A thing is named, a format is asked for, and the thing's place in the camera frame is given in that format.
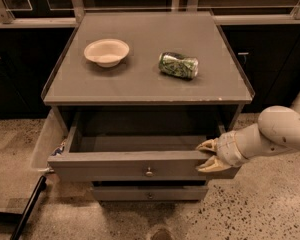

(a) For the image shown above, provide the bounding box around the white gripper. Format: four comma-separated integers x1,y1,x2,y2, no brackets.
196,131,248,173

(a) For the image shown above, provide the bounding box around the grey top drawer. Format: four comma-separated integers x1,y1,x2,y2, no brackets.
47,112,241,183

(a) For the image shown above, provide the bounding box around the grey drawer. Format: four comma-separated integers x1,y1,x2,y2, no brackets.
47,112,241,183
91,186,208,201

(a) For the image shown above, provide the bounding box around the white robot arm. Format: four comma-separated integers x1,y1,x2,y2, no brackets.
197,92,300,173

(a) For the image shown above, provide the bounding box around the grey drawer cabinet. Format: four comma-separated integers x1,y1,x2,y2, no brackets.
43,12,254,188

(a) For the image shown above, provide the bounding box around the grey bottom drawer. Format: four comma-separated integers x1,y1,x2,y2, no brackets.
91,186,208,201

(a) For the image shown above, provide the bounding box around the crushed green soda can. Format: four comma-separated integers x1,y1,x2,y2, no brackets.
158,52,199,79

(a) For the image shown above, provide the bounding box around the white paper bowl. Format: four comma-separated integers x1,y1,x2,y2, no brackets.
84,39,130,68

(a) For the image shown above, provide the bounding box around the blue white snack bag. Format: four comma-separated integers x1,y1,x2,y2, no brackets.
52,140,66,156

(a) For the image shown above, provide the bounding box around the clear plastic bin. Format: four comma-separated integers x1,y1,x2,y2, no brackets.
31,110,66,174

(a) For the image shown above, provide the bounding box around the black pole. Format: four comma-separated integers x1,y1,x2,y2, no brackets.
10,176,47,240

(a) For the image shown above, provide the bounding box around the dark right cabinet handle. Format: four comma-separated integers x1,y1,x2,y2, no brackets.
237,52,249,66

